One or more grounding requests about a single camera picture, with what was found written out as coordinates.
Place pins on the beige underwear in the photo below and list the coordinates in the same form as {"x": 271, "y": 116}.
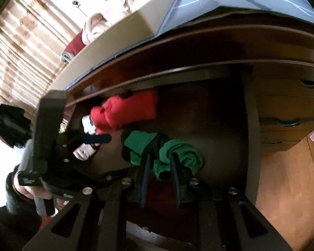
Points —
{"x": 85, "y": 152}

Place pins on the black hanging garment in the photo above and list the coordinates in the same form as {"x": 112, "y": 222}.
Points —
{"x": 9, "y": 125}

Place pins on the small wooden drawer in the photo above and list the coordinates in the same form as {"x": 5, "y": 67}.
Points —
{"x": 285, "y": 102}
{"x": 282, "y": 146}
{"x": 289, "y": 129}

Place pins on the person's left forearm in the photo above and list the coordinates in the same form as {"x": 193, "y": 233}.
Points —
{"x": 10, "y": 227}

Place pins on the person's left hand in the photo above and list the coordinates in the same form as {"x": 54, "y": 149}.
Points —
{"x": 28, "y": 191}

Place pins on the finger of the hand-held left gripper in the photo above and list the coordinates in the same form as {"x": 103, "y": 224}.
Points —
{"x": 98, "y": 139}
{"x": 81, "y": 172}

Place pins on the curtain tassel tieback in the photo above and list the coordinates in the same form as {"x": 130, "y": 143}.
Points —
{"x": 77, "y": 4}

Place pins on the beige cardboard box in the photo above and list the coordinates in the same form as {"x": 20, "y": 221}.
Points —
{"x": 107, "y": 55}

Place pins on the beige patterned curtain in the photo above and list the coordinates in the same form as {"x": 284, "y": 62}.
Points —
{"x": 23, "y": 44}

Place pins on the pale pink underwear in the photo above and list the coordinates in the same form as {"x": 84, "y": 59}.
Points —
{"x": 96, "y": 27}

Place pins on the green underwear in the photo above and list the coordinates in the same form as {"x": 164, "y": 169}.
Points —
{"x": 138, "y": 141}

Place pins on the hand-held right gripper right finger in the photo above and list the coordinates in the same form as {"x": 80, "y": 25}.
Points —
{"x": 176, "y": 180}

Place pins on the wide wooden drawer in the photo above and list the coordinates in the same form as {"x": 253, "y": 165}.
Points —
{"x": 212, "y": 115}

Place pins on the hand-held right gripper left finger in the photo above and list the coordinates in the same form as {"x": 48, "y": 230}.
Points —
{"x": 145, "y": 180}

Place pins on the red sock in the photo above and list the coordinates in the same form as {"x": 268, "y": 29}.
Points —
{"x": 125, "y": 109}

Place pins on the dark wooden desk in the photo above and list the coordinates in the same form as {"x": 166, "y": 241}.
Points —
{"x": 225, "y": 39}

